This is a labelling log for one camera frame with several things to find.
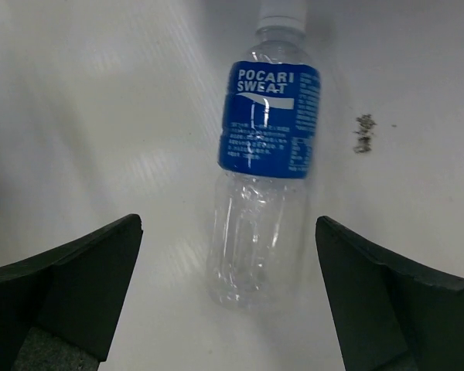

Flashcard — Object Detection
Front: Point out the blue label water bottle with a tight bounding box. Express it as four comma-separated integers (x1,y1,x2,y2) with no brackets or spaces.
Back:
206,1,321,309

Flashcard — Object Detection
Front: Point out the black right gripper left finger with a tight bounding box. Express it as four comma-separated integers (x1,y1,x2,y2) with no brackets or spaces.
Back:
0,214,143,370

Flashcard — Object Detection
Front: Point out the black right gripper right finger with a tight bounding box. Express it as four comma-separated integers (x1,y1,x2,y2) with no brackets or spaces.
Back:
316,216,464,370

